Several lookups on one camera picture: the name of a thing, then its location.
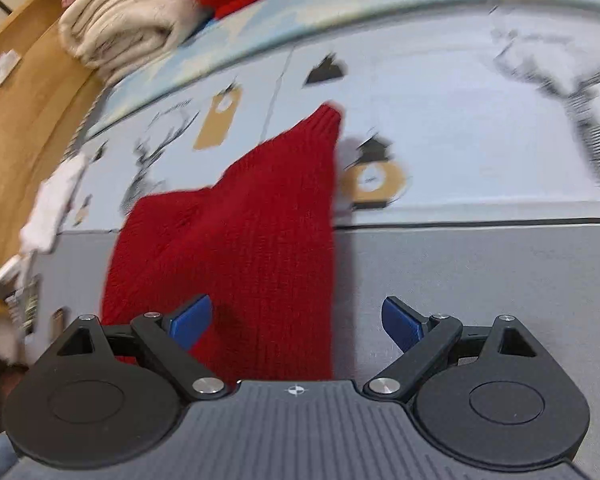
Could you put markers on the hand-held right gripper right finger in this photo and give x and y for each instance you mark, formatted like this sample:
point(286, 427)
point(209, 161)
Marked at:
point(402, 322)

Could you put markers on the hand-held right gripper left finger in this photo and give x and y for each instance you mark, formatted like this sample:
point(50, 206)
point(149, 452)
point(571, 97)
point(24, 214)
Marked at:
point(192, 320)

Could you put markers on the dark red knit sweater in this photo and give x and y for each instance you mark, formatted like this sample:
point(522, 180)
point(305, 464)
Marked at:
point(240, 240)

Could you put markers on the small white garment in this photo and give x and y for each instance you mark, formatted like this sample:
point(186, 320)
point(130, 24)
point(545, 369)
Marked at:
point(55, 200)

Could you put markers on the deer print bed sheet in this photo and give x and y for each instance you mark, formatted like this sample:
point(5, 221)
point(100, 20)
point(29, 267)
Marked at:
point(455, 135)

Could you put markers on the person's blue jeans leg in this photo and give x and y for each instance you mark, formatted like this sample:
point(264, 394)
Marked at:
point(0, 455)

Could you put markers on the beige folded quilt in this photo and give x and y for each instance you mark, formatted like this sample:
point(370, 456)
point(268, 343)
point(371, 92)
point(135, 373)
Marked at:
point(125, 25)

